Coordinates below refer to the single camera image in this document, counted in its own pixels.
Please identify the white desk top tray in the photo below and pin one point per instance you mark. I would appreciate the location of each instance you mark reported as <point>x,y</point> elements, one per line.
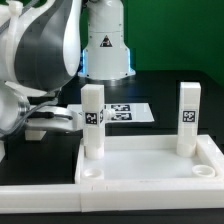
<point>149,157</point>

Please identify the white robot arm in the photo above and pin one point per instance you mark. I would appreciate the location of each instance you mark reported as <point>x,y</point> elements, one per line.
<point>43,48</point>

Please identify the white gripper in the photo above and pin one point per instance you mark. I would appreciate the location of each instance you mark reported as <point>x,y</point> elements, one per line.
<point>55,119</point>

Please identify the white front guide rail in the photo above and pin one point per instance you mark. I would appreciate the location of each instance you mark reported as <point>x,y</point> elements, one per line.
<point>105,197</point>

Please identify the white block left edge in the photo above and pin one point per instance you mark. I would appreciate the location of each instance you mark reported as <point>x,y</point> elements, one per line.
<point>2,150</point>

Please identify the white marker paper sheet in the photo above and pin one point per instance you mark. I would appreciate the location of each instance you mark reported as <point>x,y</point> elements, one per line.
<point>129,112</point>

